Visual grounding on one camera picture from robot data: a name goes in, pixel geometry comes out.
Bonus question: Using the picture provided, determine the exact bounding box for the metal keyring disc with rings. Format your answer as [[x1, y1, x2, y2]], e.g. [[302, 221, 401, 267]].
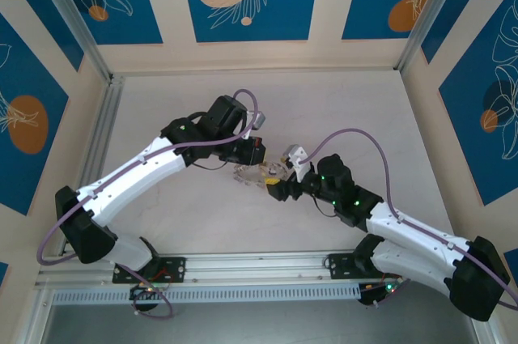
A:
[[231, 159, 291, 188]]

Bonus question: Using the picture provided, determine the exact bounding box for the black right controller board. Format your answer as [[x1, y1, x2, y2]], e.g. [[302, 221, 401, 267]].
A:
[[359, 282, 405, 308]]

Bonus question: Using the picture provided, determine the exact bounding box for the black controller board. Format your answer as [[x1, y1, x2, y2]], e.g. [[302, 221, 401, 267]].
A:
[[129, 283, 169, 312], [359, 282, 405, 308]]

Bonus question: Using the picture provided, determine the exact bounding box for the black left controller board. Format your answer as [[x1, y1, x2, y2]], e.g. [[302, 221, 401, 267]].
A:
[[129, 283, 169, 312]]

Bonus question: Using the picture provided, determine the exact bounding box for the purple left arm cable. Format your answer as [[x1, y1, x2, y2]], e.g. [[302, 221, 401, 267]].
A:
[[36, 88, 260, 320]]

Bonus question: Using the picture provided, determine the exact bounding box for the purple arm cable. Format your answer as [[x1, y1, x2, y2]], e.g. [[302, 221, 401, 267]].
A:
[[36, 88, 260, 320], [299, 128, 518, 312]]

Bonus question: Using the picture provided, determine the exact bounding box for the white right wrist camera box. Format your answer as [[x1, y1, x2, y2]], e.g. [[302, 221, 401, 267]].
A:
[[282, 144, 311, 183]]

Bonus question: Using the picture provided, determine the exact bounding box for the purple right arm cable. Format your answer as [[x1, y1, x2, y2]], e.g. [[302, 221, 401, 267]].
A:
[[299, 128, 518, 312]]

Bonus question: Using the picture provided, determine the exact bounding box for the aluminium mounting rail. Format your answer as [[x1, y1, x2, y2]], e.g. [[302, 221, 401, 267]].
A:
[[34, 248, 477, 291]]

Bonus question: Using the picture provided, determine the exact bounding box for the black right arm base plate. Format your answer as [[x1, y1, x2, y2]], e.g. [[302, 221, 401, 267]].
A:
[[323, 253, 404, 280]]

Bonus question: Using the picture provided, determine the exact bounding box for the aluminium side rail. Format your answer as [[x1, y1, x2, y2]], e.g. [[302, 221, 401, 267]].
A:
[[58, 74, 126, 256]]

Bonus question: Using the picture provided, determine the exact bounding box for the grey slotted cable duct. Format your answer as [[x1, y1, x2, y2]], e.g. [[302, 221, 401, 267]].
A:
[[51, 283, 362, 305]]

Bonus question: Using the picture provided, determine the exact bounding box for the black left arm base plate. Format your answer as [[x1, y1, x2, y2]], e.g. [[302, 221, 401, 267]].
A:
[[112, 257, 187, 284]]

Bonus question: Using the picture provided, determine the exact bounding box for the aluminium corner post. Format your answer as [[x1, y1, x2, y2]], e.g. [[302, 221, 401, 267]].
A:
[[394, 0, 473, 72], [30, 0, 114, 84]]

